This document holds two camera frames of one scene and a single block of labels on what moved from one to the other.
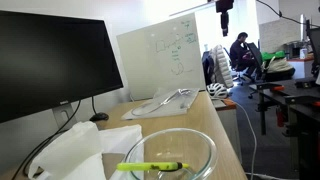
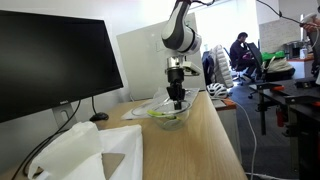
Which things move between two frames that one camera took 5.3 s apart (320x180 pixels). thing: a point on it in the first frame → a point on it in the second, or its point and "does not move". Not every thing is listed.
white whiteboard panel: [162, 56] does not move
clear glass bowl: [176, 145] → [168, 117]
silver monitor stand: [62, 115] does not move
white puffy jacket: [221, 72] does not move
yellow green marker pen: [151, 166] → [155, 113]
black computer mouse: [100, 116] does not move
